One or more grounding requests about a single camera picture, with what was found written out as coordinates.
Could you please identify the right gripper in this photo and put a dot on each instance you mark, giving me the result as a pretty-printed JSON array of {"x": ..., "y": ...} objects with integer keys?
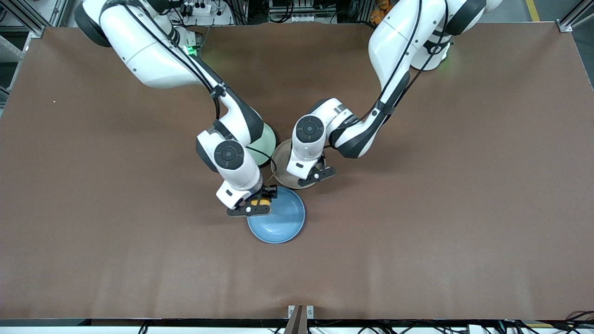
[{"x": 268, "y": 192}]

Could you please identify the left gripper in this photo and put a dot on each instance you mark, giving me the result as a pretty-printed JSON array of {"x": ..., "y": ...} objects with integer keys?
[{"x": 321, "y": 160}]

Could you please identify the yellow lemon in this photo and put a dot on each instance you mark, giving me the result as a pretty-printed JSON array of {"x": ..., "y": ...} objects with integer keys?
[{"x": 264, "y": 202}]

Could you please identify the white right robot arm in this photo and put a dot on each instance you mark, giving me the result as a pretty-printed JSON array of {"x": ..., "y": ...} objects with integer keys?
[{"x": 148, "y": 51}]

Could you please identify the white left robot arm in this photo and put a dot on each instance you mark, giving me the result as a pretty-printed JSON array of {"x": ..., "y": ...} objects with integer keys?
[{"x": 394, "y": 41}]

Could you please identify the blue plate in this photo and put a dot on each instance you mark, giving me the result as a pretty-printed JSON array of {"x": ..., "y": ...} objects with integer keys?
[{"x": 283, "y": 222}]

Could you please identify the beige plate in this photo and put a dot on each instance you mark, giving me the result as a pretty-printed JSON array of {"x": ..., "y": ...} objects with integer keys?
[{"x": 278, "y": 162}]

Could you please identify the light green plate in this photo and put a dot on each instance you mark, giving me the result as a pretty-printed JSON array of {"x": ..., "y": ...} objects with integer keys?
[{"x": 269, "y": 141}]

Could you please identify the orange snack bag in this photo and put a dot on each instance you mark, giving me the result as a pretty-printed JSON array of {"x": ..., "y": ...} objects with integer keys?
[{"x": 378, "y": 11}]

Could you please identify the white power strip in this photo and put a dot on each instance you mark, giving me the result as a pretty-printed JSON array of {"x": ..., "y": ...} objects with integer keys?
[{"x": 197, "y": 8}]

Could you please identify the metal table edge bracket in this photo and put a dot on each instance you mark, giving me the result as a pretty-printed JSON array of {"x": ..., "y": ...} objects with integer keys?
[{"x": 300, "y": 317}]

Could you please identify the aluminium frame profile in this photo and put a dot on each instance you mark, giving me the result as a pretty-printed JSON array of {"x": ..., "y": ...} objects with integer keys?
[
  {"x": 568, "y": 25},
  {"x": 36, "y": 31}
]

